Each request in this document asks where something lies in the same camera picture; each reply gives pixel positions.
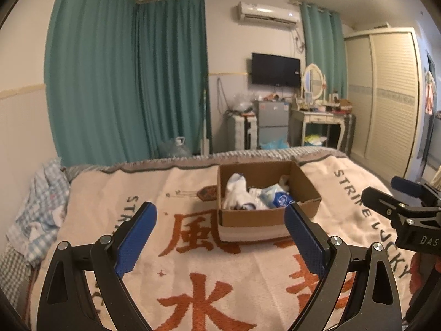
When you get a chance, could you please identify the wide teal curtain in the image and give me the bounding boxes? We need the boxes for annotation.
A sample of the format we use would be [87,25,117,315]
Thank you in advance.
[43,0,153,167]

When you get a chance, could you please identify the printed blanket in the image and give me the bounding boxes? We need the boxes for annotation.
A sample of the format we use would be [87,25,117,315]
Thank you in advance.
[26,155,420,331]

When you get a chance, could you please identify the oval vanity mirror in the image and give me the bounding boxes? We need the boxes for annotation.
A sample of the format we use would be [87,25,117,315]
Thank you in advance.
[301,63,326,104]

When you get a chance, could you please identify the black wall television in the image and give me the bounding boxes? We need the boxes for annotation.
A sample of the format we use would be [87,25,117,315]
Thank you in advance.
[250,52,302,88]

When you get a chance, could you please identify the white suitcase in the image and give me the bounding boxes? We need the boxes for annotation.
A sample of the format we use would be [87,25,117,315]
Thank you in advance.
[227,113,257,151]

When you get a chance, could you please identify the white dressing table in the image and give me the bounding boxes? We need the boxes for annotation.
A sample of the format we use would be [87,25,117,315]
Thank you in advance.
[288,106,347,153]

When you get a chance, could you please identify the black wall cables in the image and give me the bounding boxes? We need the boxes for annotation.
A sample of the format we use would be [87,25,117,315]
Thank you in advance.
[217,77,230,114]

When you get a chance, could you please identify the blue checked quilt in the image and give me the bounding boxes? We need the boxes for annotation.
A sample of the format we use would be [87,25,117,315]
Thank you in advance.
[5,158,71,263]

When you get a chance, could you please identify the narrow teal curtain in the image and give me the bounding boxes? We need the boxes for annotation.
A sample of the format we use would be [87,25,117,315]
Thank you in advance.
[299,2,347,87]

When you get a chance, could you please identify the yellow-green bag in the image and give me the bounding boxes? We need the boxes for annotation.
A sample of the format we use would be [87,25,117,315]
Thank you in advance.
[305,134,328,147]

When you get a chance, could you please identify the pink hanging garment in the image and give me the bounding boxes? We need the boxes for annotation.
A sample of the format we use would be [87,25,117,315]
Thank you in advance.
[424,72,438,115]

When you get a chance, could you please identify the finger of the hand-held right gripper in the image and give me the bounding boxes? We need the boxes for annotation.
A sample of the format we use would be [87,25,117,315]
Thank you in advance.
[391,176,441,207]
[364,186,428,220]

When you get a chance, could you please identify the cream louvred wardrobe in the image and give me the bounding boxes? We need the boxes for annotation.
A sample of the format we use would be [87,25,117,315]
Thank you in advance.
[342,28,426,180]

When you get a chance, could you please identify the cardboard box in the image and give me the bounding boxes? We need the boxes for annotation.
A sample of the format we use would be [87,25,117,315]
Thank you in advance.
[217,160,322,245]

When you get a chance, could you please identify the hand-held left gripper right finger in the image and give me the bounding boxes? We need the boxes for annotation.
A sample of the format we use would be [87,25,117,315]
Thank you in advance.
[284,203,404,331]

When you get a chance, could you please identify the white air conditioner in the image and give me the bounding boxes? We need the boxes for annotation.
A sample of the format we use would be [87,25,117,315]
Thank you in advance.
[236,1,300,28]

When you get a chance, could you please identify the white mesh cloth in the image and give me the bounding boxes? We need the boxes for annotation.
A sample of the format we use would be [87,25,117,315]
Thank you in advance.
[247,188,268,211]

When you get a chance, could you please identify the white mop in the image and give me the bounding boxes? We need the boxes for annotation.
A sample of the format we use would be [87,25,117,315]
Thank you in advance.
[199,76,212,156]

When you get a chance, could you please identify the small grey fridge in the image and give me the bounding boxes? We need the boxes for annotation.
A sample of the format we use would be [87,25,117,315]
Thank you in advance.
[253,100,290,149]

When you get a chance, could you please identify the clear water jug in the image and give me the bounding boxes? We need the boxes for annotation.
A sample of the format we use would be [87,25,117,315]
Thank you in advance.
[158,136,192,159]

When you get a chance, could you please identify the clear plastic bag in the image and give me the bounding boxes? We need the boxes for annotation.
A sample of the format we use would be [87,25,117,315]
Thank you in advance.
[231,93,256,113]

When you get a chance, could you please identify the blue plastic bag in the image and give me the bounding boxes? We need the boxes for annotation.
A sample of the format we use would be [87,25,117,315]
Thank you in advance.
[260,138,290,151]

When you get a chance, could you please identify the air conditioner pipe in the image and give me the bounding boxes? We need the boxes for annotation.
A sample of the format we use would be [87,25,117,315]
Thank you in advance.
[292,28,307,54]

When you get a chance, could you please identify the large white sock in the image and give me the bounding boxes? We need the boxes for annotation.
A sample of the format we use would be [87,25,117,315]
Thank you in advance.
[222,173,249,209]

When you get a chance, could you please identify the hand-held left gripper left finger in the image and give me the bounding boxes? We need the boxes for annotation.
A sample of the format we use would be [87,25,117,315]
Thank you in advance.
[37,202,158,331]

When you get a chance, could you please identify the teal curtain beside corner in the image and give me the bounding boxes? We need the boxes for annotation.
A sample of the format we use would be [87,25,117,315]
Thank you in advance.
[136,0,211,158]

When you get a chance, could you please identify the dark checked suitcase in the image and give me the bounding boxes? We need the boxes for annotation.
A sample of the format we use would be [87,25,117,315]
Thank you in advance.
[339,113,357,154]

